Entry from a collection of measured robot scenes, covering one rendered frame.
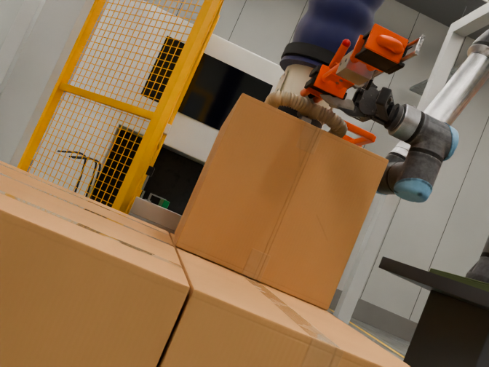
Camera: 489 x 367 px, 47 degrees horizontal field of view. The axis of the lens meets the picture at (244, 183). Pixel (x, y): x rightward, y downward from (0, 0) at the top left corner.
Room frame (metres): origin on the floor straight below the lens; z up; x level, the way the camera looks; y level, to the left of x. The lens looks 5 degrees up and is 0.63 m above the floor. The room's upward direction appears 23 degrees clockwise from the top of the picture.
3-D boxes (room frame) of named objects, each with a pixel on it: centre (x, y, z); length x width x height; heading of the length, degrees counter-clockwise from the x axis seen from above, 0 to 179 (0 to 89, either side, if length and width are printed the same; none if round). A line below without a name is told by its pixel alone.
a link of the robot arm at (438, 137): (1.46, -0.40, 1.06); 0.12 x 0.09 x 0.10; 98
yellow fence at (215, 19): (3.73, 0.64, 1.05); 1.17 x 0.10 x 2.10; 8
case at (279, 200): (1.66, -0.08, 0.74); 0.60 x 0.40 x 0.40; 6
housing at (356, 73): (1.22, -0.13, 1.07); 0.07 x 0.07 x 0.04; 8
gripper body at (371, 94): (1.45, -0.23, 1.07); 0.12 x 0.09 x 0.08; 98
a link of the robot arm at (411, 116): (1.45, -0.32, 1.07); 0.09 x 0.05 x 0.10; 8
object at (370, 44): (1.08, -0.14, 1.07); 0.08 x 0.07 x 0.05; 8
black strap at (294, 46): (1.68, -0.07, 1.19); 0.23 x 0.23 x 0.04
